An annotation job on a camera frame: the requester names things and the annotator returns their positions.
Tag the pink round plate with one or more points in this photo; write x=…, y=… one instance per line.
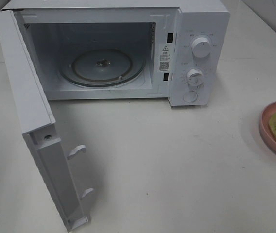
x=264, y=128

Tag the round white door button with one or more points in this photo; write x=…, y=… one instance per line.
x=190, y=96

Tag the white warning label sticker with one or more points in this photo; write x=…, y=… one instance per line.
x=165, y=56

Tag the white timer knob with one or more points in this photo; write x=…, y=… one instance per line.
x=194, y=77

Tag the white microwave door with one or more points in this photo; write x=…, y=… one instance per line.
x=37, y=121

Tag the white microwave oven body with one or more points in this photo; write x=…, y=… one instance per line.
x=141, y=23

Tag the upper white power knob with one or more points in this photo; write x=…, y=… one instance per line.
x=201, y=46

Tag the glass microwave turntable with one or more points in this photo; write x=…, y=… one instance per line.
x=101, y=65

